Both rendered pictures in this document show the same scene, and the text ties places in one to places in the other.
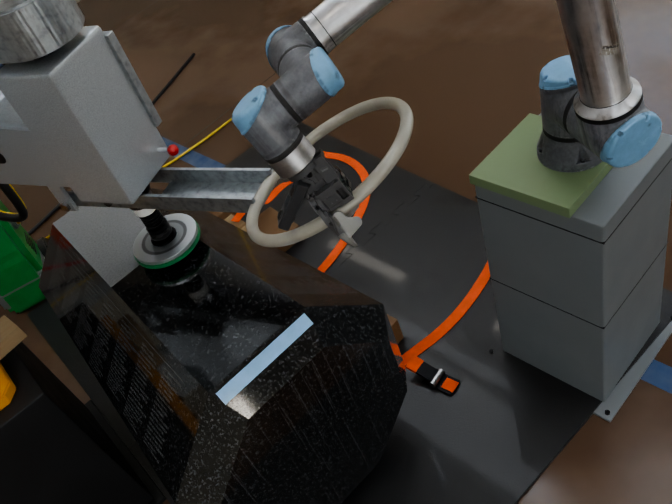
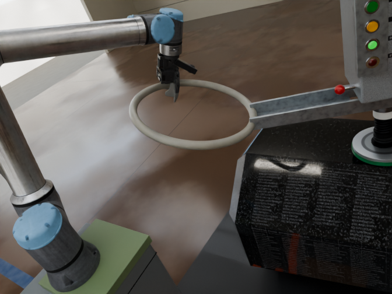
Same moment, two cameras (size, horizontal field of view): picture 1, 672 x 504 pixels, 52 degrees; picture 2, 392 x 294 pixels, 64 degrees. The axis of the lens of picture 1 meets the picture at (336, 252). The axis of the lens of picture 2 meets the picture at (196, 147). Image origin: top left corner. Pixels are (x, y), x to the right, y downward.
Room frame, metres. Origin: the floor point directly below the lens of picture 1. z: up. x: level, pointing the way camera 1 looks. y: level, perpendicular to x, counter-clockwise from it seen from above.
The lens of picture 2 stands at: (2.37, -0.39, 1.71)
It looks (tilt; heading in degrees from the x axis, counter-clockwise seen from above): 32 degrees down; 164
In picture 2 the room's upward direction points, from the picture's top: 22 degrees counter-clockwise
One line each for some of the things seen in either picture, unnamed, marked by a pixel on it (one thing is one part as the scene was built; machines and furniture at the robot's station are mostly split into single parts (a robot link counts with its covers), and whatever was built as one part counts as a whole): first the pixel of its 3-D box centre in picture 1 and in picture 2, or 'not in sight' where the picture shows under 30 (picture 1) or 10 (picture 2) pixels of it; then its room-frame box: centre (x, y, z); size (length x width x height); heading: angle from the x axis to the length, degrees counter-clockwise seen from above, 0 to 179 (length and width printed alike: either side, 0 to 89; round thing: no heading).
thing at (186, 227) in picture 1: (165, 238); (384, 142); (1.71, 0.48, 0.88); 0.21 x 0.21 x 0.01
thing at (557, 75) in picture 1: (572, 94); (47, 234); (1.39, -0.72, 1.07); 0.17 x 0.15 x 0.18; 5
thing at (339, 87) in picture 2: (166, 149); (347, 88); (1.69, 0.34, 1.18); 0.08 x 0.03 x 0.03; 54
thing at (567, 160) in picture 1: (572, 135); (69, 259); (1.40, -0.72, 0.93); 0.19 x 0.19 x 0.10
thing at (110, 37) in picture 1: (125, 81); (370, 24); (1.76, 0.36, 1.38); 0.08 x 0.03 x 0.28; 54
